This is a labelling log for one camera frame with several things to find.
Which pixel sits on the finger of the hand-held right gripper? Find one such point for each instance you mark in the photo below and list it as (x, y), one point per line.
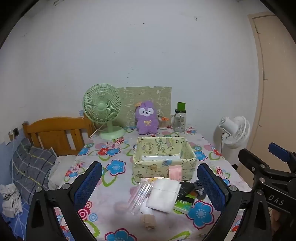
(279, 154)
(248, 160)

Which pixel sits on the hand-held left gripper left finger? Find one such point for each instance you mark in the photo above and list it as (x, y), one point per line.
(89, 183)

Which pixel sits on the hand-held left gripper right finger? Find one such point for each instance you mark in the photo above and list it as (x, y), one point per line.
(211, 187)

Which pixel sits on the black pouch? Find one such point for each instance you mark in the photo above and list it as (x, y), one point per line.
(186, 188)

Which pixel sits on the green tissue pack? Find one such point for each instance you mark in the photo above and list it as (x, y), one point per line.
(182, 205)

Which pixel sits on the green printed fabric storage box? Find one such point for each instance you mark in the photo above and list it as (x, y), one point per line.
(148, 169)

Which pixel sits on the small grey toy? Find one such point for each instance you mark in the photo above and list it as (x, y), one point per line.
(198, 187)

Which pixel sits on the floral tablecloth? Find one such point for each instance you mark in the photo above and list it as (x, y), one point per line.
(111, 166)

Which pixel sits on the white standing fan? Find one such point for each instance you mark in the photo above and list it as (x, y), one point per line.
(240, 129)

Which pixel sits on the white bedding cloth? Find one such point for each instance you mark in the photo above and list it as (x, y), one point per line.
(60, 171)

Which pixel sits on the pink packet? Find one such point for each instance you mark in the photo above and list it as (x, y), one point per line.
(175, 172)

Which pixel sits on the white folded cloth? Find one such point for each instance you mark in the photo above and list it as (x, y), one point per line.
(161, 194)

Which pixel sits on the clear plastic bag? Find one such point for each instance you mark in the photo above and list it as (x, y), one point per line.
(141, 197)

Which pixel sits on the silvery plastic packet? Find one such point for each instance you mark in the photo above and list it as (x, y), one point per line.
(159, 158)

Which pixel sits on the beige door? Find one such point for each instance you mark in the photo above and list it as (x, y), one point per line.
(277, 92)

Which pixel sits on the grey plaid pillow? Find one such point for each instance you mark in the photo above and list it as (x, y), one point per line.
(30, 162)

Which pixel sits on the wooden bed headboard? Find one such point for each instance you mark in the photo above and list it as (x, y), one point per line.
(46, 126)

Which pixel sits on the clear water bottle green lid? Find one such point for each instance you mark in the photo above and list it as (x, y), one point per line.
(179, 120)

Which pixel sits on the green desk fan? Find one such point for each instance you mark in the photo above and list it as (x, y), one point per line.
(101, 106)

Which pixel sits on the crumpled white cloth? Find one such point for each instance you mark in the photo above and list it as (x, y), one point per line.
(10, 199)

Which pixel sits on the purple plush toy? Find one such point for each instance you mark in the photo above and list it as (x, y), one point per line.
(146, 120)

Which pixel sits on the blue bed sheet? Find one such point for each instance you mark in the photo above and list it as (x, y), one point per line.
(13, 229)

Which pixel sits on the green patterned board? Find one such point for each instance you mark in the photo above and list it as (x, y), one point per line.
(148, 95)

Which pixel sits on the black wall outlet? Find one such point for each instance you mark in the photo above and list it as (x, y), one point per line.
(15, 131)

